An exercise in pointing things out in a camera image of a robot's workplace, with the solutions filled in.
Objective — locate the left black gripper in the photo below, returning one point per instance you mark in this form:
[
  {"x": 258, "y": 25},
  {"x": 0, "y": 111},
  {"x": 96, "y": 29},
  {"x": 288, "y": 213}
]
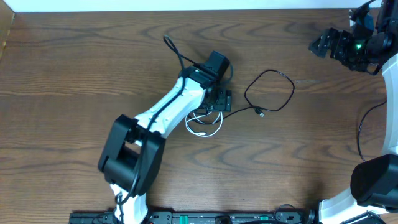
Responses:
[{"x": 222, "y": 100}]

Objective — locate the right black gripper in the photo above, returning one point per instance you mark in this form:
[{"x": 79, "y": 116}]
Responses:
[{"x": 341, "y": 38}]

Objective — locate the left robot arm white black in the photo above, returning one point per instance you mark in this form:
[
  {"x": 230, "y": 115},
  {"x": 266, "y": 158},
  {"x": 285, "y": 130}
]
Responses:
[{"x": 133, "y": 151}]

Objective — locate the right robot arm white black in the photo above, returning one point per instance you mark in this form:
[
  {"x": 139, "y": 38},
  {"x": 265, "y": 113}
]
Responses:
[{"x": 370, "y": 46}]

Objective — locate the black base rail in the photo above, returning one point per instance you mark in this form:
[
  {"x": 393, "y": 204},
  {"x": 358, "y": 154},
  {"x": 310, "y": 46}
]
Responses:
[{"x": 283, "y": 216}]

